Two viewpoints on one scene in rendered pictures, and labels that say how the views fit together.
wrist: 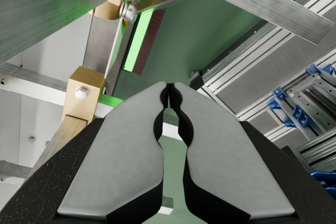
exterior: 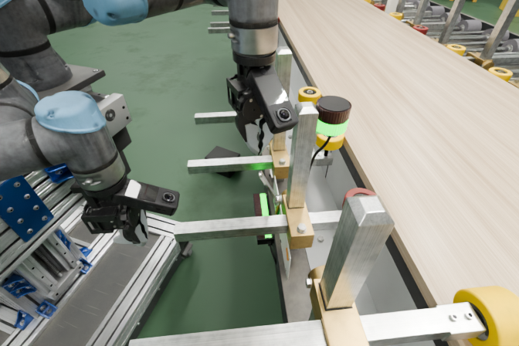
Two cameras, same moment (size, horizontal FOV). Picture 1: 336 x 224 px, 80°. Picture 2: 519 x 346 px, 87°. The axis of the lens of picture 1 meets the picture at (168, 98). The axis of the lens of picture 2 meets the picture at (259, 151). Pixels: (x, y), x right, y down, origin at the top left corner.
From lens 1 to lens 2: 46 cm
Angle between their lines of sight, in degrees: 26
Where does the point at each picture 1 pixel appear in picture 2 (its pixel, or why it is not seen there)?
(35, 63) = (318, 181)
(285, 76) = (80, 290)
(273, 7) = (212, 225)
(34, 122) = not seen: hidden behind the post
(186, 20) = (218, 303)
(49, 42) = (316, 196)
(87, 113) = (275, 154)
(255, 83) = (117, 266)
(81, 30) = not seen: hidden behind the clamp
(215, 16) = (188, 324)
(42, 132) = not seen: hidden behind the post
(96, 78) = (279, 173)
